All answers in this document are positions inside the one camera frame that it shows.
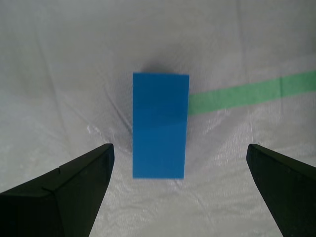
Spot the long green tape strip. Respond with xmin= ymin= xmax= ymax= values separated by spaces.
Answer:
xmin=188 ymin=70 xmax=316 ymax=116

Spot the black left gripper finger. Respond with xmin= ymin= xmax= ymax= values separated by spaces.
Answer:
xmin=0 ymin=143 xmax=115 ymax=237
xmin=245 ymin=144 xmax=316 ymax=237

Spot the blue rectangular block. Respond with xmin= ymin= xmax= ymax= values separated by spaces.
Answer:
xmin=132 ymin=72 xmax=190 ymax=179

